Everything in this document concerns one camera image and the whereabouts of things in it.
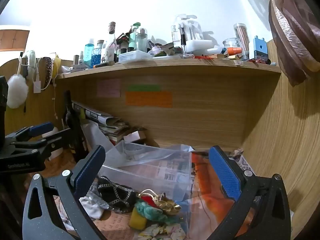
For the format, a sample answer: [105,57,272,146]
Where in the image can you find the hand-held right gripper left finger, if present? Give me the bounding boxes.
[22,144,107,240]

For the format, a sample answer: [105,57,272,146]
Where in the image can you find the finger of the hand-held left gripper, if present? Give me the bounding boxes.
[10,127,75,158]
[4,122,54,144]

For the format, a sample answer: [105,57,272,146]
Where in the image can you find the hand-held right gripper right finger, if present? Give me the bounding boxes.
[208,145,292,240]

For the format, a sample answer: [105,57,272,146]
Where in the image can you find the black pouch with chain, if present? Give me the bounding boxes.
[96,176,138,214]

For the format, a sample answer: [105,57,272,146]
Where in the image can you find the clear plastic storage box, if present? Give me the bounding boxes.
[97,140,194,205]

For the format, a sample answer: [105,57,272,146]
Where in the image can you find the yellow sponge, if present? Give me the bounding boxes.
[129,208,148,230]

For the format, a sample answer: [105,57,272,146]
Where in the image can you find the green scrunchie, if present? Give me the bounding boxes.
[135,201,176,225]

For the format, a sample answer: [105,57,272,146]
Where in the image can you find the black slim upright object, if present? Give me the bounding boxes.
[62,90,88,157]

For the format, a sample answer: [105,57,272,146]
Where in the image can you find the black white patterned cloth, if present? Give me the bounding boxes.
[229,148,253,176]

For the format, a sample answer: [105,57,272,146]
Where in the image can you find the orange printed cloth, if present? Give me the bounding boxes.
[189,152,252,239]

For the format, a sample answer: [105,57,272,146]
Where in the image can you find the white fluffy puff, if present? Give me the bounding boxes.
[6,74,29,109]

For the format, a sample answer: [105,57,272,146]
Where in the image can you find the stack of magazines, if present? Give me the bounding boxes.
[71,101,147,146]

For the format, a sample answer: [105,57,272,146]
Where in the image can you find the wooden shelf unit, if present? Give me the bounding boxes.
[54,55,283,153]

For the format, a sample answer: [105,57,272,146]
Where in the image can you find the patterned brown headband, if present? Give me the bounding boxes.
[43,57,53,90]

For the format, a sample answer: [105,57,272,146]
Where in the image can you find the yellow headband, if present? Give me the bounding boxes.
[51,53,62,79]

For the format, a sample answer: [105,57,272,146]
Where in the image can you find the gold shiny ornament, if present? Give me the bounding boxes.
[154,192,182,217]

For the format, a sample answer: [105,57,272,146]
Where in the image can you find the red fabric piece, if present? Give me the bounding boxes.
[140,194,160,209]

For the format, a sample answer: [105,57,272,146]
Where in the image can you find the white fluffy headband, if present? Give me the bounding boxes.
[25,50,37,78]

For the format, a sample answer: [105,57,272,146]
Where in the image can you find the pink sticky note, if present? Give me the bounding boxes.
[97,79,121,98]

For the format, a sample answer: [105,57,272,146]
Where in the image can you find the floral patterned cloth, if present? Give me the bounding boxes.
[137,224,187,240]

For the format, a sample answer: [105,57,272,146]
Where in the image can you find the bottle of blue beads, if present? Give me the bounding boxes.
[91,40,104,66]

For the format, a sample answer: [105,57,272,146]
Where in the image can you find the blue liquid bottle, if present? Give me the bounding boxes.
[84,39,95,67]

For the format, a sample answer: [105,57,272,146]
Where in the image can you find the orange sticky note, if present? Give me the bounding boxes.
[125,91,173,109]

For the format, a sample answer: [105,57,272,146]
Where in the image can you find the green sticky note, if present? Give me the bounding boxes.
[126,84,161,92]

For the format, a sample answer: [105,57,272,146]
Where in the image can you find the clear lidded plastic case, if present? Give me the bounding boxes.
[118,50,153,64]

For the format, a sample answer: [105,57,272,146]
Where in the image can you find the glass bottle with cork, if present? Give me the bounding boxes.
[106,22,118,62]

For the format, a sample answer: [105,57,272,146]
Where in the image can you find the green pump bottle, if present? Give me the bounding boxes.
[128,22,141,53]

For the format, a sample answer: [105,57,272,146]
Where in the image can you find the clear bottle silver cap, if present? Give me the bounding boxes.
[135,28,148,52]

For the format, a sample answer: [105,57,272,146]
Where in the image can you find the blue box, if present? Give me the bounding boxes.
[253,36,268,61]

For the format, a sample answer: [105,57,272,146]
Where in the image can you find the round glass jar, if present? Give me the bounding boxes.
[222,38,242,55]

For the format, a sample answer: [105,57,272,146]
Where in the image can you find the white tray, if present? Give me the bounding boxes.
[186,39,220,55]

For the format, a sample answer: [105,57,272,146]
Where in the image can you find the tall jar of sticks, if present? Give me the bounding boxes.
[233,23,250,60]

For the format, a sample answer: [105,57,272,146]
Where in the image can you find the brown hanging bag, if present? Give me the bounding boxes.
[268,0,320,87]

